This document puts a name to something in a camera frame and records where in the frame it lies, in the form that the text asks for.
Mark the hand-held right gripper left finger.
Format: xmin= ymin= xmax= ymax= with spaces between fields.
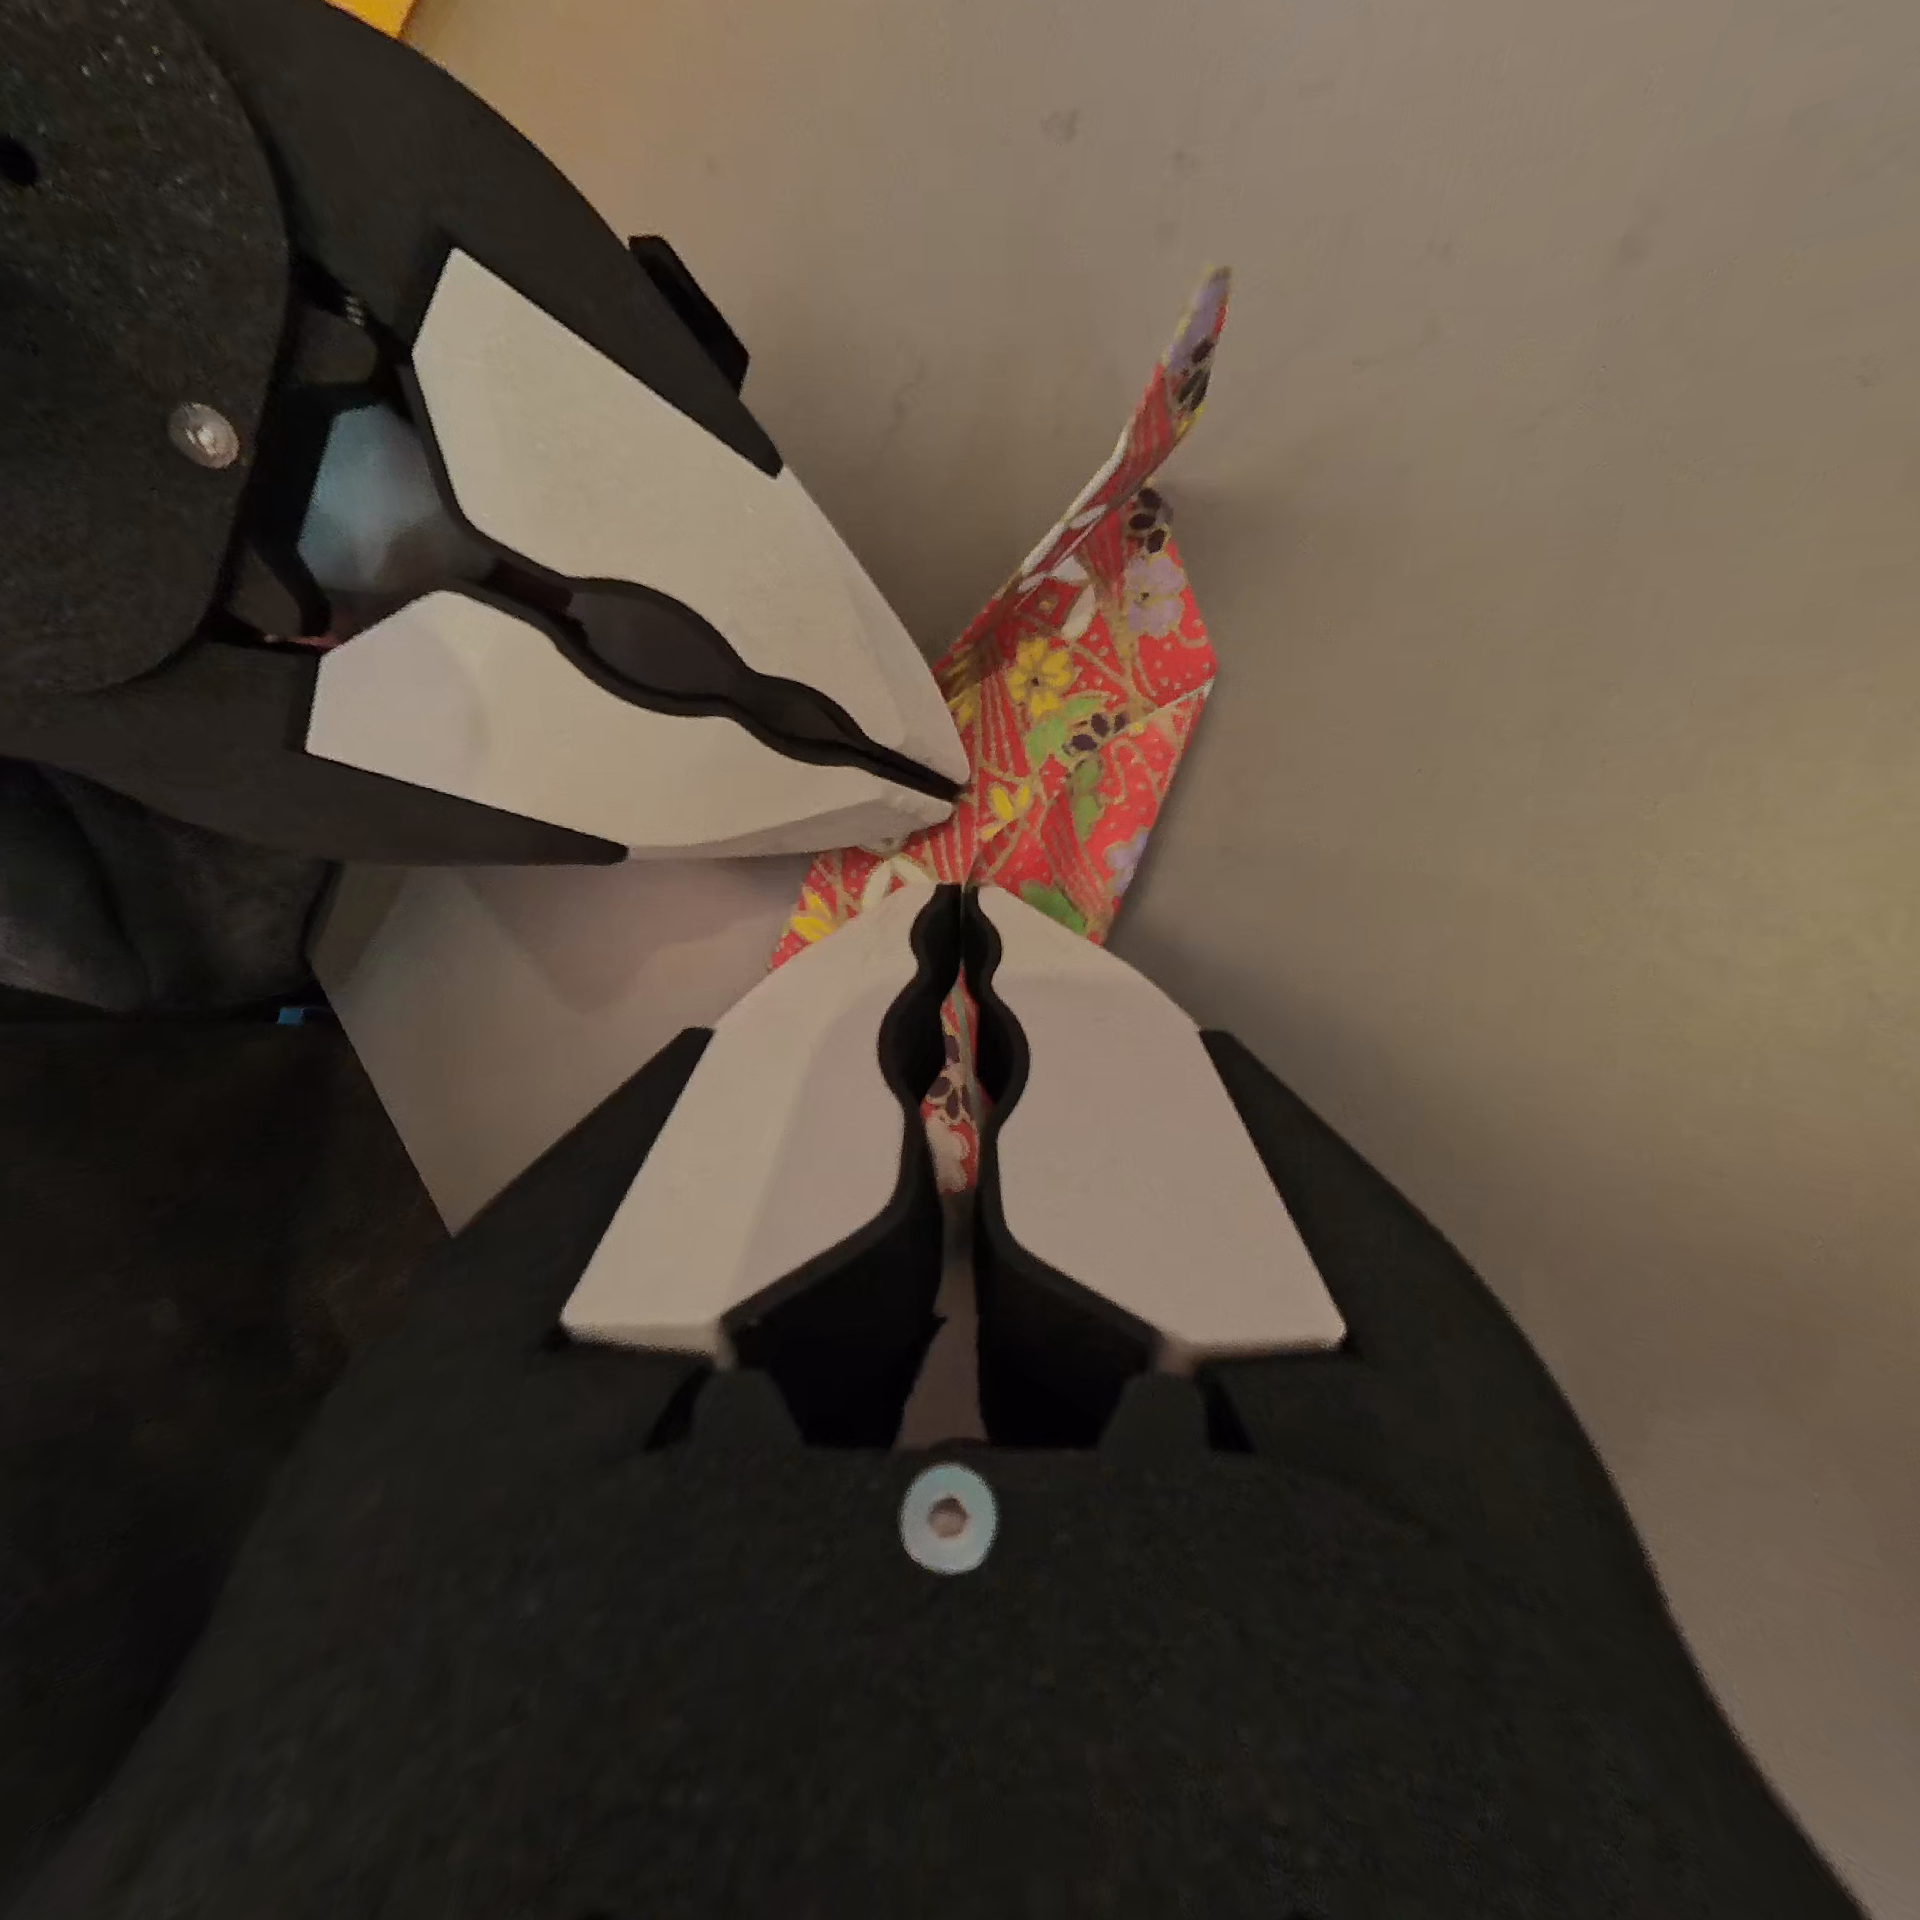
xmin=559 ymin=878 xmax=966 ymax=1448

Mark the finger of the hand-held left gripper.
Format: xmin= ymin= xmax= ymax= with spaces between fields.
xmin=303 ymin=588 xmax=961 ymax=862
xmin=403 ymin=248 xmax=975 ymax=796

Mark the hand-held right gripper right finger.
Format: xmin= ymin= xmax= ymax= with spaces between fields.
xmin=961 ymin=883 xmax=1348 ymax=1448

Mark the red floral green-backed origami paper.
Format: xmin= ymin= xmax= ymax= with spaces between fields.
xmin=767 ymin=264 xmax=1237 ymax=1196

